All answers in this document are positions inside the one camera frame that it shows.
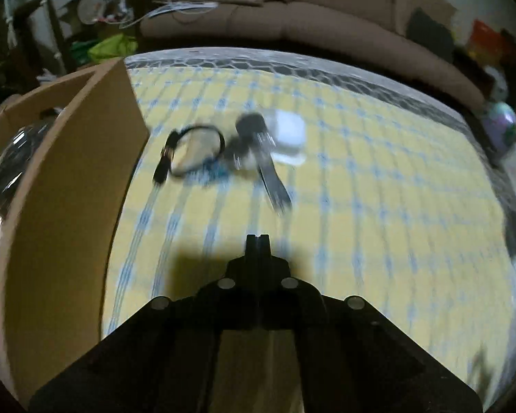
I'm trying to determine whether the green bag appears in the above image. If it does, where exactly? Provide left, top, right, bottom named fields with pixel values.
left=88, top=34, right=139, bottom=66

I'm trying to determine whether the small blue trinket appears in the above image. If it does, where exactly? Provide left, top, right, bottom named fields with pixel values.
left=197, top=160, right=232, bottom=182

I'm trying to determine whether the purple round container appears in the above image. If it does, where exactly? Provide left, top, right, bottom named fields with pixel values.
left=483, top=102, right=516, bottom=154

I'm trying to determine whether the dark grey cushion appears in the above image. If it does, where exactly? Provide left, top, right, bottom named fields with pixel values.
left=405, top=8, right=455, bottom=53

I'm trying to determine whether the yellow plaid cloth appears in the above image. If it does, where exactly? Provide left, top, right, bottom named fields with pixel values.
left=101, top=66, right=516, bottom=409

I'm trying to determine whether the brown sofa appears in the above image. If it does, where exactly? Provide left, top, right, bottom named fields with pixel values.
left=139, top=0, right=487, bottom=105

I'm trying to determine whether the black comb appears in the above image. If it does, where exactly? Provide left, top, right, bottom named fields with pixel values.
left=249, top=133, right=294, bottom=214

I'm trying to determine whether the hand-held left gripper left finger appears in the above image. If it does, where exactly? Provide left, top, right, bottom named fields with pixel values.
left=28, top=234, right=259, bottom=413

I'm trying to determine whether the white cable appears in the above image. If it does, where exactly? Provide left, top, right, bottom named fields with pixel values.
left=141, top=0, right=221, bottom=23

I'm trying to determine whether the black looped cable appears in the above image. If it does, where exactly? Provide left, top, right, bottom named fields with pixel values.
left=153, top=125, right=225, bottom=184

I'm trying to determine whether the brown cardboard box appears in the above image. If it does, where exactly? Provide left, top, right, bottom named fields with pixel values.
left=0, top=58, right=152, bottom=402

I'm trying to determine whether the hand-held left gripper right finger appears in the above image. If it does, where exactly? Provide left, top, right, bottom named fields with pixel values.
left=258, top=234, right=483, bottom=413

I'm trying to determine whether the black round case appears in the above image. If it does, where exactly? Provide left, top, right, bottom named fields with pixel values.
left=234, top=113, right=277, bottom=148

